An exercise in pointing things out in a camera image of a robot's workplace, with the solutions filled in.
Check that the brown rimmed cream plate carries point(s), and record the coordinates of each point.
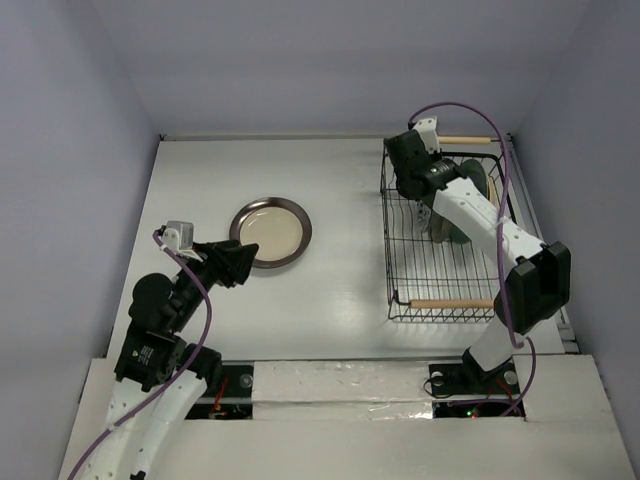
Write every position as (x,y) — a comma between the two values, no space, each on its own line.
(280,227)

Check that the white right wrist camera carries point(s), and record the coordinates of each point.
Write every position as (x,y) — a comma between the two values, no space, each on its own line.
(427,131)

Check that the blue floral plate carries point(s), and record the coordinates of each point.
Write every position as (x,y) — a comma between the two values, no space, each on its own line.
(424,218)

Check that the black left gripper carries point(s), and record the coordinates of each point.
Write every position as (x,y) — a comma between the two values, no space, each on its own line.
(233,258)

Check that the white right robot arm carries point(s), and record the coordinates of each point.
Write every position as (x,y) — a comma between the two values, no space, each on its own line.
(534,276)

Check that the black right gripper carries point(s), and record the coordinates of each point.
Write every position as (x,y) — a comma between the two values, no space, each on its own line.
(405,181)

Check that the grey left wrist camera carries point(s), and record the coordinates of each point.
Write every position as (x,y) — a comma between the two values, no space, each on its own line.
(177,236)

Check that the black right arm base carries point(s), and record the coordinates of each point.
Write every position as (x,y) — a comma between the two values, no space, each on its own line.
(462,389)

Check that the black wire dish rack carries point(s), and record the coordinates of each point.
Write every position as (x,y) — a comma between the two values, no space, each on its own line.
(427,282)

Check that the teal green plate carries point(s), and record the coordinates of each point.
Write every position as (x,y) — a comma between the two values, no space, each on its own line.
(473,170)

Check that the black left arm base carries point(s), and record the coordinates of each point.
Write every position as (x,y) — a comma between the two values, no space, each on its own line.
(231,399)

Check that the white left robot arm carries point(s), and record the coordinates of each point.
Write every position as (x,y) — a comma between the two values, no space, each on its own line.
(158,376)

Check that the dark reindeer plate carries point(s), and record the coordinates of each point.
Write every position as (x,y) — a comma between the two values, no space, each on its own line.
(440,229)

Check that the tan bird plate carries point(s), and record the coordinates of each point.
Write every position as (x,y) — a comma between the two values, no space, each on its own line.
(492,195)

